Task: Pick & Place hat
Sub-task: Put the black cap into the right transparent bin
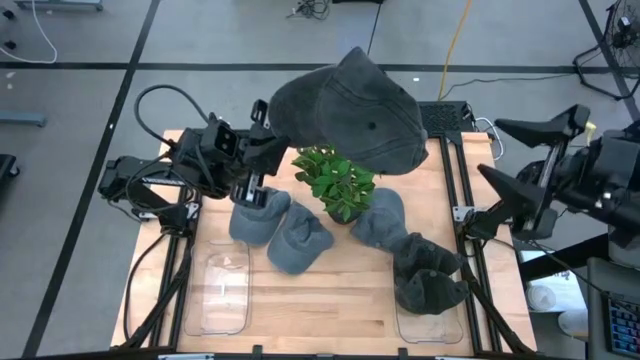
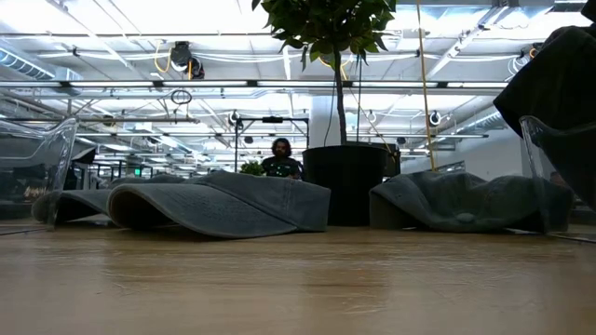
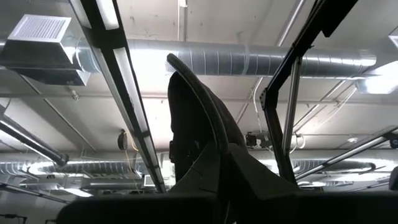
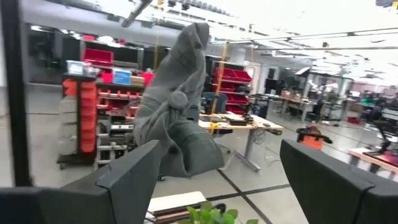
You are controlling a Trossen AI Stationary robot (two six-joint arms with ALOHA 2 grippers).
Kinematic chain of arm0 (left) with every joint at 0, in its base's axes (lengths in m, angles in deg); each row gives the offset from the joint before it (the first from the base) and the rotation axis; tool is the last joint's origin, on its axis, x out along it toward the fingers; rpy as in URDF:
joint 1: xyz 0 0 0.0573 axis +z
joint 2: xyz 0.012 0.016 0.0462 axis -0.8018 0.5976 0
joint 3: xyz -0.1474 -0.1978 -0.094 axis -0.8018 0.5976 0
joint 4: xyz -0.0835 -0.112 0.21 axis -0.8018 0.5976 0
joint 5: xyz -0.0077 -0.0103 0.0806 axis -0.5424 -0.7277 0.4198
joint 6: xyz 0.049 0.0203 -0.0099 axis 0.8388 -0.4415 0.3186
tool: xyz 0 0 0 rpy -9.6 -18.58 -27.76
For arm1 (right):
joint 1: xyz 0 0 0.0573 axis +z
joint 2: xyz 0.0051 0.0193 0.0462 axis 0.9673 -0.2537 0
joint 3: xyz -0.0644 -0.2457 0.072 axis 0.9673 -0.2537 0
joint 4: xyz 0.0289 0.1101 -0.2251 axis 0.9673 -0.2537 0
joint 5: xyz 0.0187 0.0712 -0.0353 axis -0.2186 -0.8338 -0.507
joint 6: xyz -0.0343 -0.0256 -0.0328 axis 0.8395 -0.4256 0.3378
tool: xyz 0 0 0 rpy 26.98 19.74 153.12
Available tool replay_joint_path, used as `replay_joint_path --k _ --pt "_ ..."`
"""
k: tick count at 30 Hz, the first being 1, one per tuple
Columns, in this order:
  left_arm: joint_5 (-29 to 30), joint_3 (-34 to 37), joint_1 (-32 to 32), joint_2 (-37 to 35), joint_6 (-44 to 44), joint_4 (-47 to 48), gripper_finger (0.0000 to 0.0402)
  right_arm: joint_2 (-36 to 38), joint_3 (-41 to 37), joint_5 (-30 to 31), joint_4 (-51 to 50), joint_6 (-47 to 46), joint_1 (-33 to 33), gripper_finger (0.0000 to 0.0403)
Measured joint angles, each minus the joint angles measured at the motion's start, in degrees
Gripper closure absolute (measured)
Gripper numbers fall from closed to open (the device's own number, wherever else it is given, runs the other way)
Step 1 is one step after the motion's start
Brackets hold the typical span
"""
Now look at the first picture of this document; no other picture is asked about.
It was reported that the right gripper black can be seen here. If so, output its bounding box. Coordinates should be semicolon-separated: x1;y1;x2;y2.
477;103;609;243

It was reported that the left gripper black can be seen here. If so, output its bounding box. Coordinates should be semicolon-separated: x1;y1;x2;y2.
230;98;292;207

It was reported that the dark charcoal cap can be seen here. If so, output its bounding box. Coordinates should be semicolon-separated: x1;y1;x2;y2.
392;232;466;281
394;268;471;316
268;46;430;177

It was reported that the light blue-grey cap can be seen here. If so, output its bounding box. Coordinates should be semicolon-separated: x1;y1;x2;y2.
228;187;292;247
349;187;410;252
266;201;335;276

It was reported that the small tree in black pot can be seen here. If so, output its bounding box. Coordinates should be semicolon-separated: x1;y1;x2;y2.
291;144;377;226

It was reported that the black perforated metal plate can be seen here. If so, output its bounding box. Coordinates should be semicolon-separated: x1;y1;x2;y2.
417;101;475;135

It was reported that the white paper roll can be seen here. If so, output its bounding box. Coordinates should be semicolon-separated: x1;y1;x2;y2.
524;283;557;312
557;308;590;339

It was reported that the clear plastic bin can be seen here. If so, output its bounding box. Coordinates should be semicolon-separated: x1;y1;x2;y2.
182;238;254;338
391;249;466;346

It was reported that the black floor fan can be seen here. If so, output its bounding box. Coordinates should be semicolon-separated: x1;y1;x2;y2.
572;0;640;101

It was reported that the backlit keyboard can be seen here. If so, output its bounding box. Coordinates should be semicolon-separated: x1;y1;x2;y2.
606;294;640;357

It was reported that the grey desk foot bar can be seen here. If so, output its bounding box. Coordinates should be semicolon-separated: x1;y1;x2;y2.
0;110;47;127
14;0;104;12

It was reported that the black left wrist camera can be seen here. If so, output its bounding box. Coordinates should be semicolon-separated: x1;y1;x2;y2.
199;118;240;157

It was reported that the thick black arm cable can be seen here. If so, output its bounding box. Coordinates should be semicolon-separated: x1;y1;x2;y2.
132;83;217;151

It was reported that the yellow cable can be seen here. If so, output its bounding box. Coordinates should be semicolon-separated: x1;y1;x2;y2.
437;0;474;102

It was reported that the bundle of floor cables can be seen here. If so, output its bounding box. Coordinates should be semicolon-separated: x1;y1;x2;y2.
287;0;331;20

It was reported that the black metal table frame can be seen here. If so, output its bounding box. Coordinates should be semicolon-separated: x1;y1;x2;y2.
112;99;539;360

